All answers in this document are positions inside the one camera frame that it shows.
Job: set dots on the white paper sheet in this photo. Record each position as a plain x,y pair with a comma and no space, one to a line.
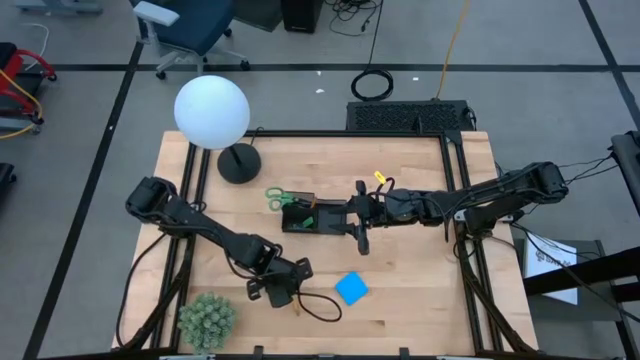
545,265

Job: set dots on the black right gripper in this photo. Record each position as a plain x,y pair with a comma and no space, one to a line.
380,210

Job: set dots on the black perforated metal case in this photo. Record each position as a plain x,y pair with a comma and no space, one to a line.
407,116

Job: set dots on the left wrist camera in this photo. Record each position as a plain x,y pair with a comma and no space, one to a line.
282,297

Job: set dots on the black computer tower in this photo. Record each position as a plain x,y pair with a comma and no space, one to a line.
300,15

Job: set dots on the green artificial plant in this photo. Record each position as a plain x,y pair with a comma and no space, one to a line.
207,322

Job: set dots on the black flat panel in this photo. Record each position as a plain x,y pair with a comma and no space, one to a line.
260,12

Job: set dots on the blue office chair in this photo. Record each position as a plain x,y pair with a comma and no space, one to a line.
200,20

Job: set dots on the black caster base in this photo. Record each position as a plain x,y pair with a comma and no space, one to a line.
5,175

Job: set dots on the red cart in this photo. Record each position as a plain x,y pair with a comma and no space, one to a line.
12,62

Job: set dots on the black mesh desk organizer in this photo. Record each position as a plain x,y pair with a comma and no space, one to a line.
325,222

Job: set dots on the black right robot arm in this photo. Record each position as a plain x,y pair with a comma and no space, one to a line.
500,190

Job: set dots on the grey furniture base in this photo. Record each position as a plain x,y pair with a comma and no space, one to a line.
50,6

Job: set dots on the small green note pad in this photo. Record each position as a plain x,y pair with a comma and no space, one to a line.
308,223

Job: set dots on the white globe desk lamp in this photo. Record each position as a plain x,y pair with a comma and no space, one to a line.
212,112

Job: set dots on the black grey equipment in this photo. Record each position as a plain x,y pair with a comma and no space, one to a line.
630,160

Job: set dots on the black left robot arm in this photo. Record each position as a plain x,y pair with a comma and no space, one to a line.
210,230

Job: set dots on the blue sticky note pad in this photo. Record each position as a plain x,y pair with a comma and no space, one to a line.
352,288

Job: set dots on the black stand beam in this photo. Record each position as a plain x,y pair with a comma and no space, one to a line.
575,275

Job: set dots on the black aluminium table frame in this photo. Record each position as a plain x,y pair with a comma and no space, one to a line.
350,133

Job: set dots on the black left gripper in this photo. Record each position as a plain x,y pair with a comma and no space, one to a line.
282,275

